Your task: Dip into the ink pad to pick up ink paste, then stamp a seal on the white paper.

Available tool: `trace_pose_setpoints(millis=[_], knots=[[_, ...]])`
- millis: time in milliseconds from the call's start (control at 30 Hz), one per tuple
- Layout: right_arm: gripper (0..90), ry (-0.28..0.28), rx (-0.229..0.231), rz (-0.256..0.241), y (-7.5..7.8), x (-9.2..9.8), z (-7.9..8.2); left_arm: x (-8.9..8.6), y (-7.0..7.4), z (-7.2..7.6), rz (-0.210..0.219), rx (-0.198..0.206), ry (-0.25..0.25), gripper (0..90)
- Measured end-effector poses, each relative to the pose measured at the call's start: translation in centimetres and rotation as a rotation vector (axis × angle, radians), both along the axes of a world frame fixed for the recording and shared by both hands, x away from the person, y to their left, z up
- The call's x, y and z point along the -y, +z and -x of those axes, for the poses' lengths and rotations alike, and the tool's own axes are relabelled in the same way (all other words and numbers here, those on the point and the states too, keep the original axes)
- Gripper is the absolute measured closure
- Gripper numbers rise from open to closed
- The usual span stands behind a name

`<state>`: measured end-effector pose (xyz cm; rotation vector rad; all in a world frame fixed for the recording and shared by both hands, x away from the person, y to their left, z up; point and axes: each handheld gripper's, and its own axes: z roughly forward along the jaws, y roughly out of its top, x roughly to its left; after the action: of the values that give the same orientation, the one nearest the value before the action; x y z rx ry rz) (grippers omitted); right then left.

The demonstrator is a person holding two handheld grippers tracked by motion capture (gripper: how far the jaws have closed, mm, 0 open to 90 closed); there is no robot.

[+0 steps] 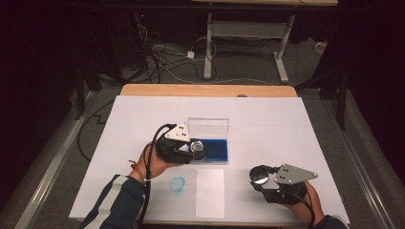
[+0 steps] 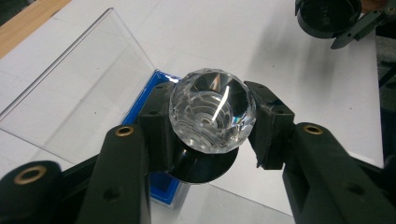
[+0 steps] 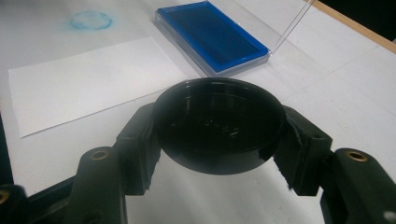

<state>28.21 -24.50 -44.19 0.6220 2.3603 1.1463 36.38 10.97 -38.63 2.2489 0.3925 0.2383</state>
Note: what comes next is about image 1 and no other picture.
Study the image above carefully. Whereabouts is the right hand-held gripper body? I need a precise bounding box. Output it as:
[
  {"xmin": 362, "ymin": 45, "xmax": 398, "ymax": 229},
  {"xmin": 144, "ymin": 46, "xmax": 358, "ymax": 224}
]
[{"xmin": 259, "ymin": 162, "xmax": 319, "ymax": 205}]

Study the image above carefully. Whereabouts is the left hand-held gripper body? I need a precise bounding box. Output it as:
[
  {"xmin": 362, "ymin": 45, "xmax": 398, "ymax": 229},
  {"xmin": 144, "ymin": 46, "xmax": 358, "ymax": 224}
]
[{"xmin": 155, "ymin": 121, "xmax": 196, "ymax": 165}]

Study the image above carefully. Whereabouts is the black stamp with crystal knob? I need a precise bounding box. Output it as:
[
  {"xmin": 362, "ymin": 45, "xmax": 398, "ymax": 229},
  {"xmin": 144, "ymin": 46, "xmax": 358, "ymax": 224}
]
[{"xmin": 188, "ymin": 139, "xmax": 209, "ymax": 161}]

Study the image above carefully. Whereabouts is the black round stamp cap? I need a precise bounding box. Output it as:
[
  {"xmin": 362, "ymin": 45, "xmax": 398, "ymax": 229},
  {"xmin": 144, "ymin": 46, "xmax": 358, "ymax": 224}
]
[{"xmin": 248, "ymin": 165, "xmax": 270, "ymax": 186}]

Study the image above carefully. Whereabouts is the blue ink pad clear case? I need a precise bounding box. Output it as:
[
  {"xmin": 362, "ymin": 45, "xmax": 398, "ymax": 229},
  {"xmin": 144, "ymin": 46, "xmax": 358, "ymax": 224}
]
[{"xmin": 186, "ymin": 117, "xmax": 230, "ymax": 164}]

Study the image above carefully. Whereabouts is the small white paper sheet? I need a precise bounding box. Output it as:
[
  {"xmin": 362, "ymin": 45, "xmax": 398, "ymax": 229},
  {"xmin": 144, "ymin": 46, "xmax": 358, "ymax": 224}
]
[{"xmin": 195, "ymin": 168, "xmax": 226, "ymax": 219}]

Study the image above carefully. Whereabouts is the person's left hand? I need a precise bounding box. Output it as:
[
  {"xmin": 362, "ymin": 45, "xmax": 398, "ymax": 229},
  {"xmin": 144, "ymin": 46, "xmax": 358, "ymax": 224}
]
[{"xmin": 128, "ymin": 141, "xmax": 183, "ymax": 184}]

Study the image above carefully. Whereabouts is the person's right hand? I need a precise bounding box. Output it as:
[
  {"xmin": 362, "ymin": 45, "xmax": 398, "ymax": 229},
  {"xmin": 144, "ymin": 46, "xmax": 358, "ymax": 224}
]
[{"xmin": 285, "ymin": 180, "xmax": 327, "ymax": 227}]

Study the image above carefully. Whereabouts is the large white table cover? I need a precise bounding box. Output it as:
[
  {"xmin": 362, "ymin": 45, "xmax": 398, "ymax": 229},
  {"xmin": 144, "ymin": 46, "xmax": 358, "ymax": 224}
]
[{"xmin": 69, "ymin": 94, "xmax": 351, "ymax": 225}]

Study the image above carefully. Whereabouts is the wooden table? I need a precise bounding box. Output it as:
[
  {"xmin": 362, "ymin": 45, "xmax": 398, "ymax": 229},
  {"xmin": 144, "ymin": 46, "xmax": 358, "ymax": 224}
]
[{"xmin": 75, "ymin": 83, "xmax": 351, "ymax": 229}]

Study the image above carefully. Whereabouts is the black metal stand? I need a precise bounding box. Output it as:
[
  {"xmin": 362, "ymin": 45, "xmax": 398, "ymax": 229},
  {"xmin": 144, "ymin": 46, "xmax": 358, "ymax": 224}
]
[
  {"xmin": 74, "ymin": 59, "xmax": 103, "ymax": 121},
  {"xmin": 294, "ymin": 62, "xmax": 351, "ymax": 132}
]

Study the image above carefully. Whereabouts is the small white box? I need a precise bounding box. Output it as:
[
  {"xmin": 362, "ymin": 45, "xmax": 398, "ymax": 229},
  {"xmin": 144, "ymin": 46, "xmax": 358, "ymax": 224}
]
[{"xmin": 313, "ymin": 40, "xmax": 330, "ymax": 54}]

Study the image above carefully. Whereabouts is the right hand-held gripper black cable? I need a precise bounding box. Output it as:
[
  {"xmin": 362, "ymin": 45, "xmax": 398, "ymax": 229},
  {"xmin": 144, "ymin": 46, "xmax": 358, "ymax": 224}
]
[{"xmin": 287, "ymin": 189, "xmax": 317, "ymax": 229}]

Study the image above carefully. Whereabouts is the hand-held gripper black cable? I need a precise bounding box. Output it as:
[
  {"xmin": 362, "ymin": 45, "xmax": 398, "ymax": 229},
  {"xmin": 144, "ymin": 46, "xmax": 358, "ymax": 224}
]
[
  {"xmin": 287, "ymin": 189, "xmax": 317, "ymax": 229},
  {"xmin": 136, "ymin": 122, "xmax": 178, "ymax": 229}
]

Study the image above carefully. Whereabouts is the left hand-held gripper black cable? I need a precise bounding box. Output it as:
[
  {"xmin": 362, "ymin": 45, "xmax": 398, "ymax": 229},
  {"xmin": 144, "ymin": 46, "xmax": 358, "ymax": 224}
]
[{"xmin": 136, "ymin": 122, "xmax": 178, "ymax": 229}]

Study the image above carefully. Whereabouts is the red string bracelet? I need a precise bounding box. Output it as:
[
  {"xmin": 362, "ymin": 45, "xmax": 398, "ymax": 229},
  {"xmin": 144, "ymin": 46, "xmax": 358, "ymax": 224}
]
[{"xmin": 128, "ymin": 159, "xmax": 148, "ymax": 184}]

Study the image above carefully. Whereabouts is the long white cable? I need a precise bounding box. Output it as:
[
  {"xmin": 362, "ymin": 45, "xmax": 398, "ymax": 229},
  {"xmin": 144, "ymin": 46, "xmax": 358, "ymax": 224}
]
[{"xmin": 158, "ymin": 63, "xmax": 275, "ymax": 87}]

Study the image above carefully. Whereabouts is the grey metal floor rail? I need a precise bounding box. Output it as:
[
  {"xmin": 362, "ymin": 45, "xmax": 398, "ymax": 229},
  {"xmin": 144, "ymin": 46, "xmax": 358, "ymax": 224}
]
[
  {"xmin": 13, "ymin": 90, "xmax": 97, "ymax": 229},
  {"xmin": 319, "ymin": 94, "xmax": 398, "ymax": 229}
]

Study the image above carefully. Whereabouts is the tangle of black cables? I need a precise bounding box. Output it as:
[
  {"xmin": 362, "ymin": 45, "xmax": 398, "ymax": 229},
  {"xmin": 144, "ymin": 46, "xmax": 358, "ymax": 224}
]
[{"xmin": 133, "ymin": 11, "xmax": 218, "ymax": 86}]

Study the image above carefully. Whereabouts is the thin black floor cable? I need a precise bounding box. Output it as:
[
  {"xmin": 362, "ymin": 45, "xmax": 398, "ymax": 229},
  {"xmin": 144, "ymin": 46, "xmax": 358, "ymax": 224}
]
[{"xmin": 76, "ymin": 99, "xmax": 117, "ymax": 163}]

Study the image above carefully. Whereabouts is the white metal desk frame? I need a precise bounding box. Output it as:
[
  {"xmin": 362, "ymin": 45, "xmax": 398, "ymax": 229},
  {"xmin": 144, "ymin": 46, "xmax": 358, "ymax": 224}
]
[{"xmin": 190, "ymin": 0, "xmax": 339, "ymax": 84}]

